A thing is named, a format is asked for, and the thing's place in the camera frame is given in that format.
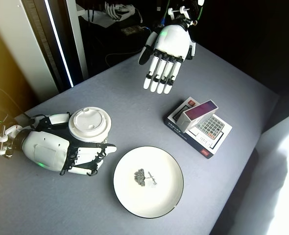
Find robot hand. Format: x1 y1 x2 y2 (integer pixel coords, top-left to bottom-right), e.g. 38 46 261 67
138 24 197 95
22 112 118 177

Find white lidded coffee cup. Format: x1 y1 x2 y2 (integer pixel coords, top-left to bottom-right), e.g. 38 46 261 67
68 106 112 145

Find maroon small box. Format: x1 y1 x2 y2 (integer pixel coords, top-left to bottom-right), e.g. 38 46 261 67
175 99 219 134

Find spare white robot hand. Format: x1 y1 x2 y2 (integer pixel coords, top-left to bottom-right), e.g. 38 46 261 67
104 1 137 22

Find white calculator box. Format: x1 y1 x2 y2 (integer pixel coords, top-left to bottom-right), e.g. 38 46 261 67
163 96 233 160

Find white plate with black rim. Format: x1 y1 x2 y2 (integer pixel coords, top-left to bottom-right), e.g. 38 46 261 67
113 146 184 219

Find white sheet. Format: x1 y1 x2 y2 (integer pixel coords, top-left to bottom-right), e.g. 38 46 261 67
77 3 118 28

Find grey table cloth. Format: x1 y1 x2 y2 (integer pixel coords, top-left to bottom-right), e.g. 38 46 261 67
0 44 281 235

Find white light strip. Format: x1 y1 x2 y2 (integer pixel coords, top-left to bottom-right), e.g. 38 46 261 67
44 0 74 88

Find white cabinet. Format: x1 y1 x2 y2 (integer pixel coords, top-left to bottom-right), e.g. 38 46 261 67
0 0 59 102

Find green cable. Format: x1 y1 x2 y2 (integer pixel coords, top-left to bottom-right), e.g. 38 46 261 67
193 0 206 24

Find thin floor cable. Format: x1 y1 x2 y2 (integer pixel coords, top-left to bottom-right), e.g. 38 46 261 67
104 47 145 67

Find white post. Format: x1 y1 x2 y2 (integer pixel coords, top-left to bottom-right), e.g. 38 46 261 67
65 0 89 79

